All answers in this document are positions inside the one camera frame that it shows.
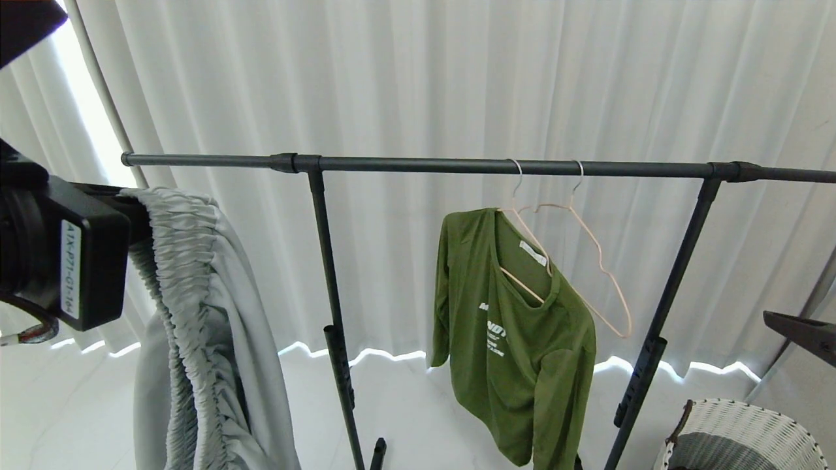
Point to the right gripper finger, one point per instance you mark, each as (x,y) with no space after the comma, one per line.
(810,336)

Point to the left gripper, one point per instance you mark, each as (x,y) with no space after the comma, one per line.
(85,261)

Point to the pale grey shorts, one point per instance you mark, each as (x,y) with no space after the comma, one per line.
(196,294)

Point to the pink clothes hanger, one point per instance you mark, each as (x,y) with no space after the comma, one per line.
(580,171)
(522,285)

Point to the green long-sleeved shirt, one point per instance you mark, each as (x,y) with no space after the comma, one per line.
(522,365)

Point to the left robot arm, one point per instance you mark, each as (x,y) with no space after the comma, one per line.
(19,26)

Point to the white laundry basket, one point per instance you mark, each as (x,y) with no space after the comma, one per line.
(751,431)

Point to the black clothes rack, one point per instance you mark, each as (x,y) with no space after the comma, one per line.
(424,164)

